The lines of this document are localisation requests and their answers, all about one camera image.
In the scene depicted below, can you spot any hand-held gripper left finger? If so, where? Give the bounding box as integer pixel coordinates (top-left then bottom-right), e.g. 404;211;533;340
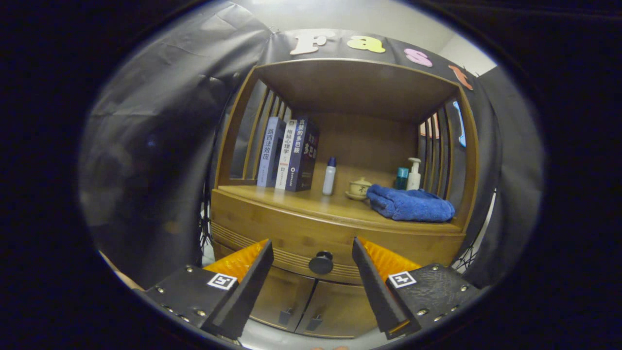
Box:
145;238;275;341

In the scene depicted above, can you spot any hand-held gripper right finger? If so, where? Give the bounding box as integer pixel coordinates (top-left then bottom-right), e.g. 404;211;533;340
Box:
352;237;486;341

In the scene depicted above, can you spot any wooden drawer with black knob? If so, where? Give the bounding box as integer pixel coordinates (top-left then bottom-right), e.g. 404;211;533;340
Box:
210;189;465;287

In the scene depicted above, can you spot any wooden cabinet door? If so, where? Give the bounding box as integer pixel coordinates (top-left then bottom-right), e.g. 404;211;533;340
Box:
294;280;380;339
249;265;319;333

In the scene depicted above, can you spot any wooden countertop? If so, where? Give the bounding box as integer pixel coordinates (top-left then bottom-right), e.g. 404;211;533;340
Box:
216;184;462;234

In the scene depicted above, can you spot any wooden cabinet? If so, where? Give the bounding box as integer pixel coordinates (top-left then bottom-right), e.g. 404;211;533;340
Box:
202;58;480;339

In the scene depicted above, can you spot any black backdrop stand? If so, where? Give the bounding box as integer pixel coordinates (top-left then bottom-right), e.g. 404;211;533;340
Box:
449;243;479;273
198;194;215;254

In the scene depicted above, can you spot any blue towel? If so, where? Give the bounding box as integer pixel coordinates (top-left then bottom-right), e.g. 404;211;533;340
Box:
366;184;456;223

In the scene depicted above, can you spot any beige lidded teacup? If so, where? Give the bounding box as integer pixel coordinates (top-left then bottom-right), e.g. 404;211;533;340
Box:
345;177;373;201

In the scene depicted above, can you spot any white pump bottle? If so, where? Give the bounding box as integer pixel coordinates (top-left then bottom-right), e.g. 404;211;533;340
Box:
406;157;422;191

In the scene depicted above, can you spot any white bottle with blue cap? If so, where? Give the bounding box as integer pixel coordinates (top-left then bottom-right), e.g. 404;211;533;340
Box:
322;157;337;196

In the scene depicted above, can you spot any light blue book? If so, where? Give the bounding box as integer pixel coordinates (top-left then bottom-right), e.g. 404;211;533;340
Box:
256;117;286;188

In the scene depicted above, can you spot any white book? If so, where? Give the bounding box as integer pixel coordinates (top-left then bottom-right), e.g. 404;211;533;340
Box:
275;120;298;190

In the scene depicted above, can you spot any dark navy book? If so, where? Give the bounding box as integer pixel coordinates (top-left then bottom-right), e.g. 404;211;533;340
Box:
285;117;320;192

